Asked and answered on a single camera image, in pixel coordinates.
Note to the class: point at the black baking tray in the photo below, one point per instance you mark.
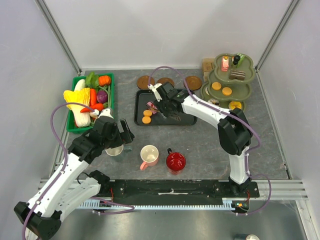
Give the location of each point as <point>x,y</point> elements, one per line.
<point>142,97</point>

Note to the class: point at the orange toy pumpkin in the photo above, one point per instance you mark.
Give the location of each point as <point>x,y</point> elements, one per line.
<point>104,80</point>

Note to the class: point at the pink mug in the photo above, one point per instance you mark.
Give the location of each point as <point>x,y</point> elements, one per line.
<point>150,156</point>

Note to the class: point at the green white cake slice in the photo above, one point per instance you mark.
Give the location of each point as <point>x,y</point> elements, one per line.
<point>240,58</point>

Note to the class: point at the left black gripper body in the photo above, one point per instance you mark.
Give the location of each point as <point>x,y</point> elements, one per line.
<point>112,141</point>

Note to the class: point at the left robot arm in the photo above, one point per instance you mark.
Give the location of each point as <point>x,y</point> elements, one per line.
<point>43,214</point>

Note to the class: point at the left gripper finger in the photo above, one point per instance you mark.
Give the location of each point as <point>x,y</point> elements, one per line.
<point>124,142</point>
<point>126,134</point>

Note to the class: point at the metal tongs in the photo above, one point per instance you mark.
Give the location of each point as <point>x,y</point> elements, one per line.
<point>174,117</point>

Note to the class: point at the lying orange toy carrot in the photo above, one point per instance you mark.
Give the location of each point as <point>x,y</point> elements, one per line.
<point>97,106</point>

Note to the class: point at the orange biscuit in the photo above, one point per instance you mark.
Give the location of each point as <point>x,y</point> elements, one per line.
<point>216,86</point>
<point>146,120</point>
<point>147,113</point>
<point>227,91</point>

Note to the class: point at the upright orange toy carrot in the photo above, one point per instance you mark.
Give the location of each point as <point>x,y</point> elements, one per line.
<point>93,97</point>

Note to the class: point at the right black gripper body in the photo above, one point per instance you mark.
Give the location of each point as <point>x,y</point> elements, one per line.
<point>164,107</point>

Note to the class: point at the beige toy mushroom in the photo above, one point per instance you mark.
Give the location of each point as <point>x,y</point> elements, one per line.
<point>94,115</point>

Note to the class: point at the purple toy onion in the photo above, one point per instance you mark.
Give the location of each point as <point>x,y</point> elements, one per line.
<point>102,96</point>

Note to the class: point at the red mug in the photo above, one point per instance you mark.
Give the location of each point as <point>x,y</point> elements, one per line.
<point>175,162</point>

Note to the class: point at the white chocolate donut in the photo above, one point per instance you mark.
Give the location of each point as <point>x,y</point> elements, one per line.
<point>214,102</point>

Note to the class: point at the right brown saucer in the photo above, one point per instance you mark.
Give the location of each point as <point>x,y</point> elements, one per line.
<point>193,82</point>

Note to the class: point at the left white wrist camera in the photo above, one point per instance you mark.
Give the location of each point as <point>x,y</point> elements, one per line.
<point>107,112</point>

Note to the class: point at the green toy beans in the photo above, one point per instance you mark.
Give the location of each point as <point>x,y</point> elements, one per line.
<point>108,90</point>

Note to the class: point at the pink cake with cherry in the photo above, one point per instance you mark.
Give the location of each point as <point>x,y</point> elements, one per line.
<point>152,107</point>

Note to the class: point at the yellow fruit tart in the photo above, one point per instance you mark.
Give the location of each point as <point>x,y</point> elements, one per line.
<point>235,104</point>

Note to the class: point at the chocolate layer cake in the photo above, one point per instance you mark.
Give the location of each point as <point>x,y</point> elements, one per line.
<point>237,75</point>

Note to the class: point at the white toy radish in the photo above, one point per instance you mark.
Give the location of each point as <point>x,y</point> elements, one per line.
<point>81,84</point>

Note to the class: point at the yellow toy cabbage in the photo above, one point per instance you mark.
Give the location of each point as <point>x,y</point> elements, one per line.
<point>78,96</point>

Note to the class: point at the middle brown saucer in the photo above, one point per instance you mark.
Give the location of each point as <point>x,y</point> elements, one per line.
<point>164,80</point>

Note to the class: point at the brown saucer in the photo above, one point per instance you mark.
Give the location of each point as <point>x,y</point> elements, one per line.
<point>164,80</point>
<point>143,82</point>
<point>193,82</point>

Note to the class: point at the white cable duct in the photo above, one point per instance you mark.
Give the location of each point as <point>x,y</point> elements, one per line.
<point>97,205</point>

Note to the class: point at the left brown saucer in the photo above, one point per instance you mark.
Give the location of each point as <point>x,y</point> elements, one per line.
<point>143,82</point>

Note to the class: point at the green three-tier stand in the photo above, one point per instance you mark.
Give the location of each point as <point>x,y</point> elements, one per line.
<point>241,89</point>

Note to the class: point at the grey blue mug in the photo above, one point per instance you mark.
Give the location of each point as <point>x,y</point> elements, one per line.
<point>119,153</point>

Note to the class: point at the brown cardboard boxes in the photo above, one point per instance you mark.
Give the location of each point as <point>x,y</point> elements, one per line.
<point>207,66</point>

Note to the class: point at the green plastic crate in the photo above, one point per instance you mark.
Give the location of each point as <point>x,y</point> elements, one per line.
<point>80,122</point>

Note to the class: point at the pink striped cake slice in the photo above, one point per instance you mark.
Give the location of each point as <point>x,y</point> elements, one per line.
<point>225,63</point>

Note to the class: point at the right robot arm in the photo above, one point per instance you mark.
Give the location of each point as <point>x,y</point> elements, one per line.
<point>232,126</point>

